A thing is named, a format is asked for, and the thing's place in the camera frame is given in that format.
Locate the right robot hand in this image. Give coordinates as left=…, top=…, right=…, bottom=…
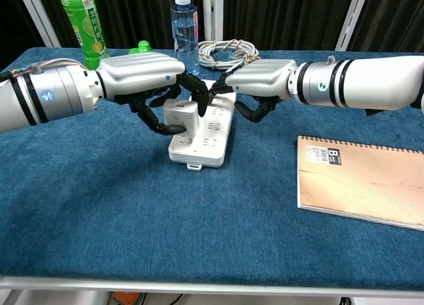
left=208, top=59, right=299, bottom=123

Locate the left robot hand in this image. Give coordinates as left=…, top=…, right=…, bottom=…
left=97, top=52, right=210, bottom=135

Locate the white plug adapter cube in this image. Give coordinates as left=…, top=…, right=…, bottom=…
left=162, top=99, right=200, bottom=143

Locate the white power strip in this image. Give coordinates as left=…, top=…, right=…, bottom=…
left=168, top=79, right=238, bottom=171

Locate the green plastic toy block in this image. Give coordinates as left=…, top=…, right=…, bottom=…
left=128, top=40, right=152, bottom=55

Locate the clear water bottle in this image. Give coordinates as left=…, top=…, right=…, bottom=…
left=170, top=0, right=201, bottom=77

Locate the dark curtain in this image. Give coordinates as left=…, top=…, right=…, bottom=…
left=0, top=0, right=424, bottom=72

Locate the green tea bottle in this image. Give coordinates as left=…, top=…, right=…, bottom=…
left=60, top=0, right=111, bottom=70

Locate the blue table cloth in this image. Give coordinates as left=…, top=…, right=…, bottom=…
left=0, top=46, right=424, bottom=292

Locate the yellow spiral notebook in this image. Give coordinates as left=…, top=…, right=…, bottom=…
left=297, top=135, right=424, bottom=232

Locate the coiled white power cable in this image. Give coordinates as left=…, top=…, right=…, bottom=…
left=197, top=38, right=262, bottom=70

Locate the white metal frame post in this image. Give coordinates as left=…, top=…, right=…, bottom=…
left=202, top=0, right=225, bottom=42
left=16, top=0, right=62, bottom=48
left=335, top=0, right=370, bottom=52

